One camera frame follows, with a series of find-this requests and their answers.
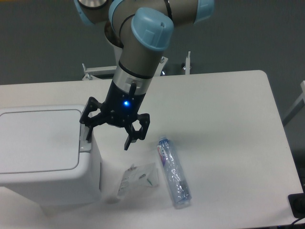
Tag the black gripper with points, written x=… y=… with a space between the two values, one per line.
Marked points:
x=121 y=107

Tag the white push-lid trash can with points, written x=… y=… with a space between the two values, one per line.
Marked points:
x=46 y=157

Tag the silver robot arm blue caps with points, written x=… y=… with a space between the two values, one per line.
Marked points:
x=144 y=29

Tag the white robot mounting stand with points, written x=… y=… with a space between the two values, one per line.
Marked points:
x=164 y=69

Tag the clear plastic wrapper bag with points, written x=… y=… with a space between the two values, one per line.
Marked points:
x=137 y=176

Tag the clear plastic water bottle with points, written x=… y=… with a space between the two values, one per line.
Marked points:
x=174 y=174

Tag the black device at table corner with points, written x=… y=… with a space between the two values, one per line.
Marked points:
x=297 y=204

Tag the white frame at right edge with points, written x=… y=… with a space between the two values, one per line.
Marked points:
x=296 y=106

